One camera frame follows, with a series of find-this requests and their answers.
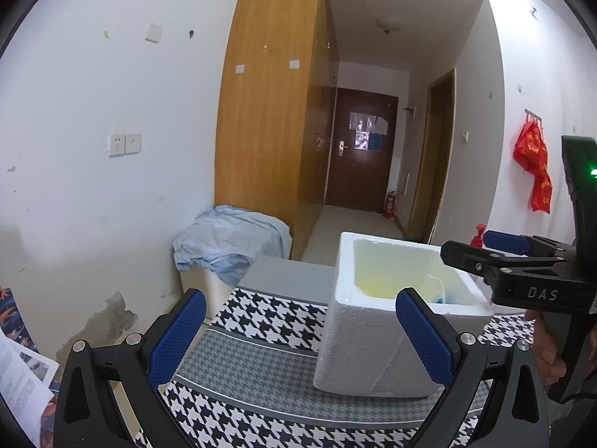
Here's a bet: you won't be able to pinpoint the blue face mask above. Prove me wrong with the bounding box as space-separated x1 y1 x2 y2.
427 274 456 304

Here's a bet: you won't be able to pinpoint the yellow foam fruit net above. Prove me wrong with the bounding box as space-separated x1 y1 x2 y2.
354 271 408 299

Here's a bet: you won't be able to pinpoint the right human hand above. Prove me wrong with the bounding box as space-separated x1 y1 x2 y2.
525 311 567 386

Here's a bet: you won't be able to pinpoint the white lotion pump bottle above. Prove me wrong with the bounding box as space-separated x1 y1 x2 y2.
471 224 487 249

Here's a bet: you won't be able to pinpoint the white styrofoam box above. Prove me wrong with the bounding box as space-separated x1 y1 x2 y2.
312 230 496 399

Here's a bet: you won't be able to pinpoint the red fire extinguisher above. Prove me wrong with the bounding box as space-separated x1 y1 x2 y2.
382 191 397 220

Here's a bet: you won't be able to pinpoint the light blue crumpled sheet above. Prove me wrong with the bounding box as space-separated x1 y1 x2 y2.
173 205 293 286

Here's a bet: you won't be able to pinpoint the papers on left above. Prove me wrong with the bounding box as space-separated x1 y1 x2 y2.
1 288 58 447

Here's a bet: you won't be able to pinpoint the dark brown entrance door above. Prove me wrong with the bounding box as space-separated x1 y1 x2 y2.
325 88 398 214

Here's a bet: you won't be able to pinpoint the ceiling lamp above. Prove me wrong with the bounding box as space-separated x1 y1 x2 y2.
375 15 404 35

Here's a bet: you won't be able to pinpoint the wooden wardrobe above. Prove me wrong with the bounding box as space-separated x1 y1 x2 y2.
215 0 339 260

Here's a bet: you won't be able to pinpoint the wooden side door frame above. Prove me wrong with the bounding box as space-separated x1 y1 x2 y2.
406 69 455 244

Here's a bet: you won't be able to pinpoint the wall socket pair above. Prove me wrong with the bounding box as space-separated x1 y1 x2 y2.
107 134 143 158

